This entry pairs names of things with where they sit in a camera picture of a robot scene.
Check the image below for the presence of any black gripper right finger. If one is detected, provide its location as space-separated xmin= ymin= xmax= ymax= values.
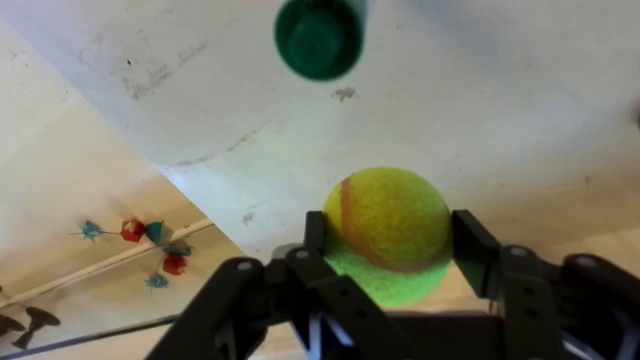
xmin=451 ymin=210 xmax=640 ymax=360

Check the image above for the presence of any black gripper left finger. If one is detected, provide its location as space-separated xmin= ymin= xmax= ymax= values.
xmin=146 ymin=211 xmax=422 ymax=360

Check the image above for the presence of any yellow-green tennis ball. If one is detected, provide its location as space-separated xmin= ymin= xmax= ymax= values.
xmin=321 ymin=168 xmax=451 ymax=306

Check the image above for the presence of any green capped marker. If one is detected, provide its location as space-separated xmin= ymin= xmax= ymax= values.
xmin=274 ymin=0 xmax=366 ymax=82

